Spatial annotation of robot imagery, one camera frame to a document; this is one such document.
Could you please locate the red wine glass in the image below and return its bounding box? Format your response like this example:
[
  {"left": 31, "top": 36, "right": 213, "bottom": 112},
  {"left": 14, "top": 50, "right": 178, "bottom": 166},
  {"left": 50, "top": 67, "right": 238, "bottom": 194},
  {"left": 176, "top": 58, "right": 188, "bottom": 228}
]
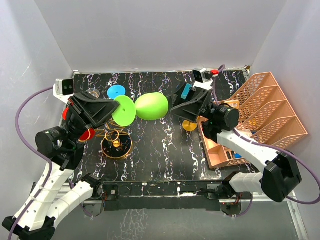
[{"left": 62, "top": 107, "right": 96, "bottom": 143}]

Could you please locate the aluminium frame rail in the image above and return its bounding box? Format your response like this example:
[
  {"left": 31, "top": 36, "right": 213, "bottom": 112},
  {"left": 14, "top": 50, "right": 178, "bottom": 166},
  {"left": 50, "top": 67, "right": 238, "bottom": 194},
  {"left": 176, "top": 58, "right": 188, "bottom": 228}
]
[{"left": 29, "top": 180, "right": 309, "bottom": 240}]

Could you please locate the blue white small bottle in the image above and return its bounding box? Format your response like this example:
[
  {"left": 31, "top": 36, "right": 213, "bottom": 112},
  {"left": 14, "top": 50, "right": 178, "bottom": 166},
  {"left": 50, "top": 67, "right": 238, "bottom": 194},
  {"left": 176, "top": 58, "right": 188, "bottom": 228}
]
[{"left": 234, "top": 153, "right": 242, "bottom": 159}]

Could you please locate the blue wine glass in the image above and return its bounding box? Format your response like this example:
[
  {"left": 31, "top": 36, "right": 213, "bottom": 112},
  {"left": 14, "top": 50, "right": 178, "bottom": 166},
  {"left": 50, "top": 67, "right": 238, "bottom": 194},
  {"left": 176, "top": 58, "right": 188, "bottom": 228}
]
[{"left": 107, "top": 84, "right": 126, "bottom": 99}]

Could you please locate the green wine glass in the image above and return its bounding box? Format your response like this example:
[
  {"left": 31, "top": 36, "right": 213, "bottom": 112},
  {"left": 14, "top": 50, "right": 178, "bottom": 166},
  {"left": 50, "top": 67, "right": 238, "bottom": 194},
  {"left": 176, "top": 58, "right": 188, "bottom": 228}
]
[{"left": 112, "top": 92, "right": 169, "bottom": 127}]

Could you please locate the gold wire glass rack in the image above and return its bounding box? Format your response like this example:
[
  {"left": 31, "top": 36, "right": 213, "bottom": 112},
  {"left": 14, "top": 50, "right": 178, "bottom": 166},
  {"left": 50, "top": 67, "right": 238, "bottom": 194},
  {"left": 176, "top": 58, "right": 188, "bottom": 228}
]
[{"left": 95, "top": 119, "right": 134, "bottom": 160}]

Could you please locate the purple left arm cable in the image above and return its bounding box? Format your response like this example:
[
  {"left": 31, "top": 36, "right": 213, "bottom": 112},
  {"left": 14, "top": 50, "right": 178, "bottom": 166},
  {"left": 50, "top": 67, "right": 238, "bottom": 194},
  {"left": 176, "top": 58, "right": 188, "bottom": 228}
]
[{"left": 7, "top": 85, "right": 73, "bottom": 240}]

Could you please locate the teal wine glass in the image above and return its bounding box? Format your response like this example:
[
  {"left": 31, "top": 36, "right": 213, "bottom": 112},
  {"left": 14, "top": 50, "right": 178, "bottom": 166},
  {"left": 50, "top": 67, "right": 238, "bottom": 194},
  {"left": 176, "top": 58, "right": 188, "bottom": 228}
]
[{"left": 180, "top": 83, "right": 196, "bottom": 101}]

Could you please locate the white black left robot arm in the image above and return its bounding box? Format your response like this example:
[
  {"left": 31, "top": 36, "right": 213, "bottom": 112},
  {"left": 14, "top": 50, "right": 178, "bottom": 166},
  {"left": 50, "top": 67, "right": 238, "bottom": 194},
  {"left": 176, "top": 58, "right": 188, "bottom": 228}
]
[{"left": 2, "top": 92, "right": 122, "bottom": 240}]

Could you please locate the clear wine glass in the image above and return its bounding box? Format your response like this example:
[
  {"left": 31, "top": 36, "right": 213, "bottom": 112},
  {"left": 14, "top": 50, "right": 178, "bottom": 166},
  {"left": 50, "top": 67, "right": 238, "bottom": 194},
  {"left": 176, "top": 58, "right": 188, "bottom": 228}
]
[{"left": 86, "top": 89, "right": 100, "bottom": 98}]

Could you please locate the yellow wine glass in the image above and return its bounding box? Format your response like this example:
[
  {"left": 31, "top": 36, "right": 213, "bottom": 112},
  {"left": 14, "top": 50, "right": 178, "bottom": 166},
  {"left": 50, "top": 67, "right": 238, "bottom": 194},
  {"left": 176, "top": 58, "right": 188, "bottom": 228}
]
[{"left": 182, "top": 120, "right": 197, "bottom": 132}]

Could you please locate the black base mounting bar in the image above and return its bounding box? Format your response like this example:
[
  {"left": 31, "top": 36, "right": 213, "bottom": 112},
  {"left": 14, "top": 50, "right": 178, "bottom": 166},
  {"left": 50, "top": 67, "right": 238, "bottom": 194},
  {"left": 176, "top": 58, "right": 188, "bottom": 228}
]
[{"left": 90, "top": 180, "right": 251, "bottom": 216}]

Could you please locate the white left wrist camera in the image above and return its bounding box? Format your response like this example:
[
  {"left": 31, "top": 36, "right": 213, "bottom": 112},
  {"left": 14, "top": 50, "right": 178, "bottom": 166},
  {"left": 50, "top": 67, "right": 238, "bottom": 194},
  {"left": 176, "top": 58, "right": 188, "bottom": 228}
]
[{"left": 53, "top": 78, "right": 75, "bottom": 104}]

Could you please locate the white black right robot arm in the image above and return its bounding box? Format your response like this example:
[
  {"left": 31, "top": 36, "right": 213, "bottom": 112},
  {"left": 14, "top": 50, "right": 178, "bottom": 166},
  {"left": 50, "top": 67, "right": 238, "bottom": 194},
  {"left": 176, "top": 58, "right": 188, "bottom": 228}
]
[{"left": 167, "top": 86, "right": 302, "bottom": 203}]

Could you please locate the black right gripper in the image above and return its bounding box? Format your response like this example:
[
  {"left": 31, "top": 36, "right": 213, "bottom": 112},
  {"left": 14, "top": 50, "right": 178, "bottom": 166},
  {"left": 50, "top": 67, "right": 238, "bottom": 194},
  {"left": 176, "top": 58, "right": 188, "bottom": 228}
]
[{"left": 156, "top": 81, "right": 219, "bottom": 123}]

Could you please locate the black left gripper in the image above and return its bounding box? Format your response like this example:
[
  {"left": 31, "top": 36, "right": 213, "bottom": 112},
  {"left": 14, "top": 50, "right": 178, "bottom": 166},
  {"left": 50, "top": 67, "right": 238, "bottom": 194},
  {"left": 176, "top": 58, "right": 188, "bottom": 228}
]
[{"left": 64, "top": 90, "right": 122, "bottom": 144}]

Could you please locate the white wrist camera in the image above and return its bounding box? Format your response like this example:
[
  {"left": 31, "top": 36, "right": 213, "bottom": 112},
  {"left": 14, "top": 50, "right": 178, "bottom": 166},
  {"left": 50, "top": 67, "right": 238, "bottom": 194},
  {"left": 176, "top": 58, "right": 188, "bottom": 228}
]
[
  {"left": 53, "top": 78, "right": 75, "bottom": 104},
  {"left": 192, "top": 68, "right": 219, "bottom": 90}
]

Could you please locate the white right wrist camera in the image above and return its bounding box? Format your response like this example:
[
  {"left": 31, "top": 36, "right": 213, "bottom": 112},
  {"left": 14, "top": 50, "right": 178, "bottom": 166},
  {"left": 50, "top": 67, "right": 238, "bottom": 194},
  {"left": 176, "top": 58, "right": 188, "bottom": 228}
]
[{"left": 192, "top": 68, "right": 219, "bottom": 90}]

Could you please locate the pink plastic file organizer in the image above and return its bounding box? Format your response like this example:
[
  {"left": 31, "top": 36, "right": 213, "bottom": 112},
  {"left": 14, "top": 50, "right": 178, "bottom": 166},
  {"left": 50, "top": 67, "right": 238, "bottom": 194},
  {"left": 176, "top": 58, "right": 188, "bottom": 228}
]
[{"left": 197, "top": 71, "right": 309, "bottom": 170}]

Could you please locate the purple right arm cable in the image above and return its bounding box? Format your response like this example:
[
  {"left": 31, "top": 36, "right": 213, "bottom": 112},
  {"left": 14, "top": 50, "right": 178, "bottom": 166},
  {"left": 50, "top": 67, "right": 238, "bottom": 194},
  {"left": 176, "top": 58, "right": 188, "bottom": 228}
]
[{"left": 212, "top": 64, "right": 320, "bottom": 217}]

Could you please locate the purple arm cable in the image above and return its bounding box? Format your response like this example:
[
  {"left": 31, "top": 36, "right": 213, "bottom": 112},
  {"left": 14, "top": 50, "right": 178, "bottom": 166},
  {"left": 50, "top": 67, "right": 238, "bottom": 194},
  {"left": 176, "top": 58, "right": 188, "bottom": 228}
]
[
  {"left": 212, "top": 64, "right": 320, "bottom": 217},
  {"left": 7, "top": 85, "right": 73, "bottom": 240}
]

